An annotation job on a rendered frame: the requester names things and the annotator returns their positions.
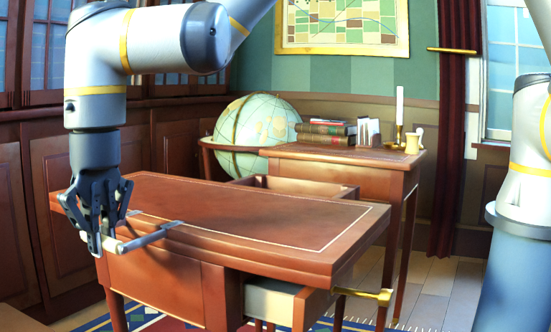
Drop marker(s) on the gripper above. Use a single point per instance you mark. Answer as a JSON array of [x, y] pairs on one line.
[[94, 155]]

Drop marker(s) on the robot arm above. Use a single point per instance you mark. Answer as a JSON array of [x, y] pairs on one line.
[[155, 43]]

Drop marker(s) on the wooden drawer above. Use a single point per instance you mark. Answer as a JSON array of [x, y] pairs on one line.
[[269, 302]]

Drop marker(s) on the dark wooden glazed bookcase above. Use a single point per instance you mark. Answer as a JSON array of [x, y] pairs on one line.
[[34, 168]]

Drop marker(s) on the wooden table top leather inlay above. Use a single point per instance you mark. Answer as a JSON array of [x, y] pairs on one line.
[[241, 211]]

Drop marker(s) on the pale green globe on stand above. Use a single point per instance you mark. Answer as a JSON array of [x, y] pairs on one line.
[[258, 125]]

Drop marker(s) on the brown leather book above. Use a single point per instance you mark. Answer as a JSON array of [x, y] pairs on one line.
[[323, 139]]

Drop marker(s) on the green leather book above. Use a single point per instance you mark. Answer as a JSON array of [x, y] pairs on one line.
[[323, 129]]

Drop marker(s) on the red book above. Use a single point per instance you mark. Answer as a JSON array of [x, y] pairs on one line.
[[327, 122]]

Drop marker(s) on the wooden side table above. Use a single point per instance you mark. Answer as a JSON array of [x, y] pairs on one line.
[[344, 168]]

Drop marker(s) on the wooden letter rack with papers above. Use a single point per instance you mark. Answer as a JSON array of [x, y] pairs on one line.
[[368, 132]]

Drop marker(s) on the brass candlestick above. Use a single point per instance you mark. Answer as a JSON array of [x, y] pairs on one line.
[[398, 140]]

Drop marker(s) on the framed map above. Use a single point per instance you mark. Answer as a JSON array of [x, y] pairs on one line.
[[340, 22]]

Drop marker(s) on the cream cup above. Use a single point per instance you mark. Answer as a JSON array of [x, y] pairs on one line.
[[411, 143]]

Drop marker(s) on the white candle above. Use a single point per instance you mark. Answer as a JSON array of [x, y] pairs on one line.
[[400, 104]]

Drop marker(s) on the dark red curtain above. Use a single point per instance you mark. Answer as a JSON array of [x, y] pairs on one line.
[[452, 138]]

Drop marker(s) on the window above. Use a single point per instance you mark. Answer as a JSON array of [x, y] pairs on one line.
[[508, 65]]

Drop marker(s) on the wooden writing table frame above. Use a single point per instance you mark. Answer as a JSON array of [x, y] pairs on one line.
[[150, 282]]

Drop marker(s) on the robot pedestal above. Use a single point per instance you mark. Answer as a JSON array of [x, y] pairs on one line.
[[516, 280]]

